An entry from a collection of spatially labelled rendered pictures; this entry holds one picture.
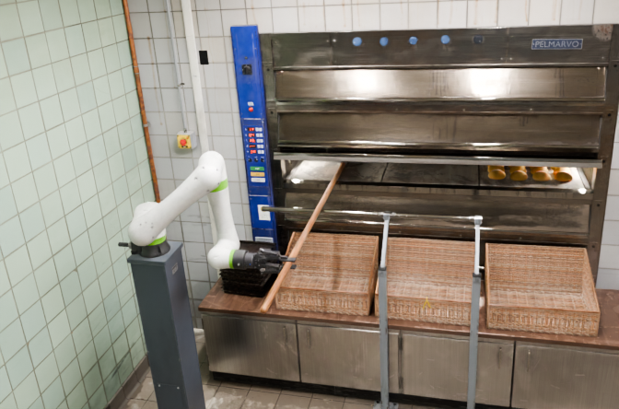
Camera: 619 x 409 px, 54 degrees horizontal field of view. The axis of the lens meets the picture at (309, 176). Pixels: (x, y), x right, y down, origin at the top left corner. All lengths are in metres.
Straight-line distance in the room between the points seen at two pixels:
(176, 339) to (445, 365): 1.48
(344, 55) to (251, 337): 1.75
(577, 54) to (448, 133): 0.77
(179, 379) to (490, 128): 2.15
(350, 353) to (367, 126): 1.31
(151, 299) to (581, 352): 2.21
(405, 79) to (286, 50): 0.71
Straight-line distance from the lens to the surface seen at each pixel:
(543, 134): 3.55
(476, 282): 3.23
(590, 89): 3.52
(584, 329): 3.54
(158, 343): 3.31
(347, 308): 3.54
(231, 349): 3.88
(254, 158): 3.78
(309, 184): 3.77
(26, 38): 3.19
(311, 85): 3.57
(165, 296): 3.12
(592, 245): 3.85
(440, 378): 3.67
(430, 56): 3.45
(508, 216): 3.73
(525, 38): 3.44
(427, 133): 3.54
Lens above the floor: 2.58
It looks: 21 degrees down
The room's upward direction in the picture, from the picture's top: 4 degrees counter-clockwise
